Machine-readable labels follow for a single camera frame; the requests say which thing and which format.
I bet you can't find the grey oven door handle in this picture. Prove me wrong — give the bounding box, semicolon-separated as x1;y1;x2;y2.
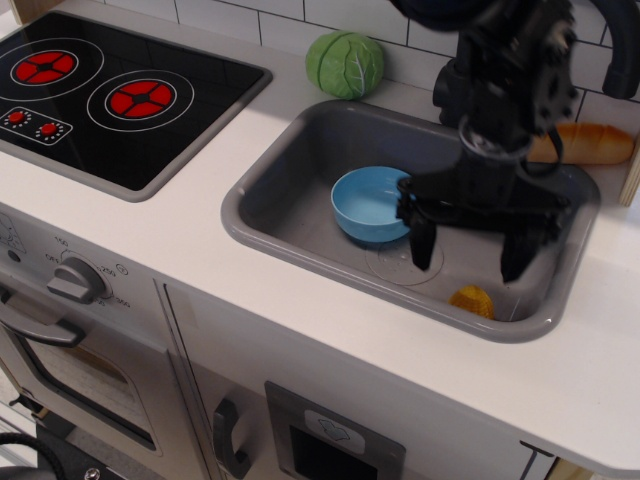
1;286;86;348

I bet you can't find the grey cabinet door handle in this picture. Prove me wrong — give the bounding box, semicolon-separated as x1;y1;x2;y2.
212;398;251;479

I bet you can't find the black toy stovetop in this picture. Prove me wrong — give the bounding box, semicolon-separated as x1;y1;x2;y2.
1;12;272;202

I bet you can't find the toy bread loaf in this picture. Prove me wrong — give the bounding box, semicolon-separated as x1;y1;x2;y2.
556;123;635;165

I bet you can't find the yellow toy corn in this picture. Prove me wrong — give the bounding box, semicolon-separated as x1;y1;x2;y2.
448;285;495;320

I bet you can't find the grey oven knob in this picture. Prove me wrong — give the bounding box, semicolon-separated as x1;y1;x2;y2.
47;257;106;305

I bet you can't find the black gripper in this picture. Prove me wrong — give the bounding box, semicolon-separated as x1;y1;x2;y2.
397;147;573;283

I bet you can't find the grey toy sink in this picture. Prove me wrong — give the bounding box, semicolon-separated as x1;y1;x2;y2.
222;101;600;343

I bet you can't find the black toy faucet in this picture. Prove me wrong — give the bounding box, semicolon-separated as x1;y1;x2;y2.
432;0;640;132

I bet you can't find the green toy cabbage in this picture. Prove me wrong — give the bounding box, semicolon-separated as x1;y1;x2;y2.
305;31;385;100

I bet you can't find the toy oven door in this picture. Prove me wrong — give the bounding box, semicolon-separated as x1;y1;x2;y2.
0;279;201;480

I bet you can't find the grey dispenser panel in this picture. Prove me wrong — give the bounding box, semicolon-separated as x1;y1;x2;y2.
264;381;406;480

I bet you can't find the black cable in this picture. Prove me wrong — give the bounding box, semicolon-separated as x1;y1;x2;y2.
0;430;61;480

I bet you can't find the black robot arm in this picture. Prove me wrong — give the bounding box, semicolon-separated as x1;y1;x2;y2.
397;1;575;282

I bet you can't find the blue plastic bowl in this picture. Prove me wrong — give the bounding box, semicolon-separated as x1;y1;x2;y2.
330;166;409;243

